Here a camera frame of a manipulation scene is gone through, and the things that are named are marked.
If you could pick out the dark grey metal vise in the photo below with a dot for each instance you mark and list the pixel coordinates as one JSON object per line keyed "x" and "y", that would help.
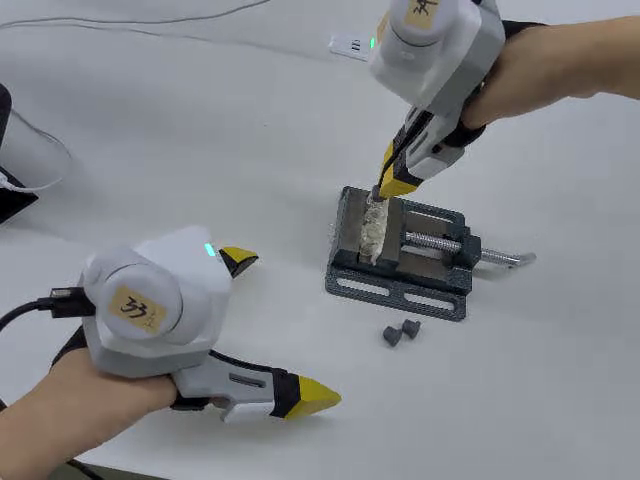
{"x": 420, "y": 270}

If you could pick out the person's left hand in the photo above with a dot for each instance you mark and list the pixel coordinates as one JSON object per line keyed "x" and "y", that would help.
{"x": 115, "y": 397}

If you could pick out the person's right forearm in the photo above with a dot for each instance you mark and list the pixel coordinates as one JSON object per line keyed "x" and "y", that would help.
{"x": 620, "y": 55}

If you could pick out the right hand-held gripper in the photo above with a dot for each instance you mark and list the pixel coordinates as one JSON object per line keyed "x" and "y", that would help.
{"x": 435, "y": 50}

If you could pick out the white table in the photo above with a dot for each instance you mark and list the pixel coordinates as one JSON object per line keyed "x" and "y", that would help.
{"x": 250, "y": 150}

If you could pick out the white power strip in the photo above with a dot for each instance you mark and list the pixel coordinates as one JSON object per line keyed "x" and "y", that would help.
{"x": 350, "y": 46}

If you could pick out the person's right hand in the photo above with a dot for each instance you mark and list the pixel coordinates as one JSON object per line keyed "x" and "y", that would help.
{"x": 530, "y": 75}

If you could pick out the black flat plate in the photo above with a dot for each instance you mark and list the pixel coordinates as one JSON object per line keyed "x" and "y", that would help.
{"x": 12, "y": 202}

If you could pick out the person's left forearm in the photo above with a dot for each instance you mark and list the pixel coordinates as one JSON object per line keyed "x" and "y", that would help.
{"x": 35, "y": 435}

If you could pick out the white and black device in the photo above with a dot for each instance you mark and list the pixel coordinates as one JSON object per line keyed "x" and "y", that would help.
{"x": 30, "y": 150}

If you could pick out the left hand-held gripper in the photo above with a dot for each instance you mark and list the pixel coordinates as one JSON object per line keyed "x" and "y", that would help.
{"x": 150, "y": 280}

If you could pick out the grey rubber stopper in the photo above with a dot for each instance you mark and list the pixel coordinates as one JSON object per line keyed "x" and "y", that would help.
{"x": 392, "y": 337}
{"x": 375, "y": 192}
{"x": 411, "y": 329}

